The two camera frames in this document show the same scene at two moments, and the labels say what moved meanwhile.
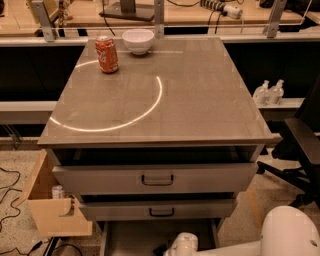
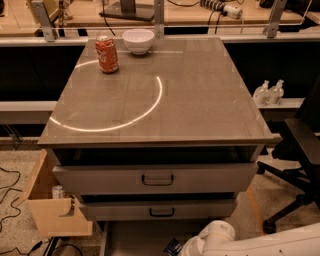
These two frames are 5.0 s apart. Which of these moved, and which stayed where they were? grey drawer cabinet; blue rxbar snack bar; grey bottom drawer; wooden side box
Moved: blue rxbar snack bar
Stayed: grey bottom drawer; grey drawer cabinet; wooden side box
